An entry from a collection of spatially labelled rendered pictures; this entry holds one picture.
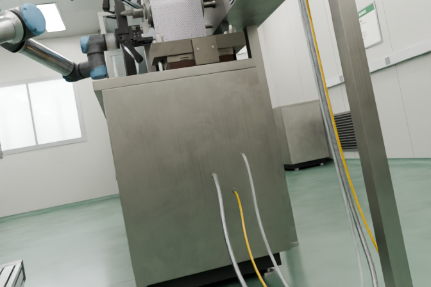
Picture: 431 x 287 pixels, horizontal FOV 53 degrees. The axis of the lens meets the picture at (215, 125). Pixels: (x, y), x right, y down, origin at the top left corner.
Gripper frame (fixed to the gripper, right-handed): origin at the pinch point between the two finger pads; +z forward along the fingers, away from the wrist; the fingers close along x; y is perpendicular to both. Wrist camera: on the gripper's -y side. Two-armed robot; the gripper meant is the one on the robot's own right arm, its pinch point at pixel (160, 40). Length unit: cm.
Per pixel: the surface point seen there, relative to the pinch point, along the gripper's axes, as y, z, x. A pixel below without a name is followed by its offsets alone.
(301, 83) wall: 16, 263, 438
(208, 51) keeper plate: -12.9, 15.6, -22.0
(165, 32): 3.1, 2.5, -0.3
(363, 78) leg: -40, 49, -77
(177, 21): 7.4, 9.0, -0.3
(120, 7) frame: 28.5, -13.4, 33.0
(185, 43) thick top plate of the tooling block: -7.9, 7.0, -20.0
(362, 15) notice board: 59, 262, 239
